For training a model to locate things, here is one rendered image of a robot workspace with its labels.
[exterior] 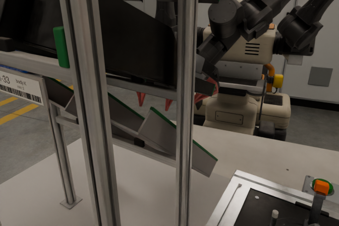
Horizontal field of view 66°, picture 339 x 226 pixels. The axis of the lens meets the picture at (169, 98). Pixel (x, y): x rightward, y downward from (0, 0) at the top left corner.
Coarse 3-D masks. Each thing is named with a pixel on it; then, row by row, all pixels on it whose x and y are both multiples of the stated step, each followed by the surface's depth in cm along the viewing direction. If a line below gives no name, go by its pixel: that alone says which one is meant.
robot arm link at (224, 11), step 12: (228, 0) 52; (216, 12) 52; (228, 12) 51; (240, 12) 53; (216, 24) 52; (228, 24) 52; (240, 24) 58; (264, 24) 58; (216, 36) 57; (228, 36) 56; (252, 36) 60
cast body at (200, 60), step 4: (196, 48) 46; (196, 52) 46; (196, 56) 44; (200, 56) 46; (196, 60) 45; (200, 60) 46; (204, 60) 47; (196, 64) 45; (200, 64) 46; (196, 68) 45; (200, 68) 47; (196, 72) 46; (200, 72) 47; (196, 76) 46; (200, 76) 47
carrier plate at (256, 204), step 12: (252, 192) 55; (252, 204) 52; (264, 204) 52; (276, 204) 52; (288, 204) 52; (240, 216) 49; (252, 216) 49; (264, 216) 49; (288, 216) 49; (300, 216) 49; (324, 216) 49
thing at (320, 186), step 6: (318, 180) 44; (318, 186) 43; (324, 186) 42; (318, 192) 42; (324, 192) 42; (318, 198) 43; (324, 198) 41; (312, 204) 43; (318, 204) 43; (312, 210) 43; (318, 210) 43; (312, 216) 43; (318, 216) 43; (312, 222) 43
